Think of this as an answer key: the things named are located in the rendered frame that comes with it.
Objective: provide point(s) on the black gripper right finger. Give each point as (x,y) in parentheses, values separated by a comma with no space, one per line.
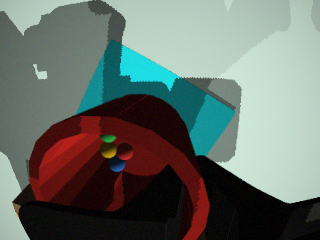
(239,211)

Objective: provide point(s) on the dark red marble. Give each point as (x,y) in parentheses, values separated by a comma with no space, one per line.
(124,151)

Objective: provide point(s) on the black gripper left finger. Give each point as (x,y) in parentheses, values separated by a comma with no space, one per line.
(153,214)

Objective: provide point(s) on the yellow marble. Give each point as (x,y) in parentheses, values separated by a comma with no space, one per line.
(108,150)

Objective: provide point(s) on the blue marble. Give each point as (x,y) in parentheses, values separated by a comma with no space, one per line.
(116,164)

